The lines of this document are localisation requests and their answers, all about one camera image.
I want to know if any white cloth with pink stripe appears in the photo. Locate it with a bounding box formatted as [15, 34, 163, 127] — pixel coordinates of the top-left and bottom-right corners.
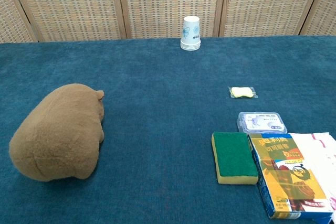
[289, 131, 336, 212]

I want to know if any brown plush toy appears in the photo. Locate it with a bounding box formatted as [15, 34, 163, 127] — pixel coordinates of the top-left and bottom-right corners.
[8, 83, 106, 182]

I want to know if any clear plastic box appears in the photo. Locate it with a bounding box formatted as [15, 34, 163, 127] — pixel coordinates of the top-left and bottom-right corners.
[237, 111, 288, 134]

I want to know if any green yellow sponge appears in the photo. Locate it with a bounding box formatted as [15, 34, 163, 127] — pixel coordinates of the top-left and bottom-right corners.
[211, 131, 259, 185]

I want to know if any white paper cup stack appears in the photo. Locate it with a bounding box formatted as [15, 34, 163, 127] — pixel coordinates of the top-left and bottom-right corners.
[180, 15, 202, 51]

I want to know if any woven folding screen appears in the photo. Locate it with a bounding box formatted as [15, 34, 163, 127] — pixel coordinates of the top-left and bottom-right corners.
[0, 0, 336, 43]

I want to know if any blue table cloth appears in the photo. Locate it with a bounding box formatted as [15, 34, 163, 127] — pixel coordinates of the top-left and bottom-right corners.
[0, 34, 336, 224]

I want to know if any yellow wrapped snack packet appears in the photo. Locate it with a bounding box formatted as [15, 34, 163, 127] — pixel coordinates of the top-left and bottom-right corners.
[227, 86, 259, 99]

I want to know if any blue yellow snack box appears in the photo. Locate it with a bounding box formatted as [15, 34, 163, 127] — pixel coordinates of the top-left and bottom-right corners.
[248, 133, 335, 220]

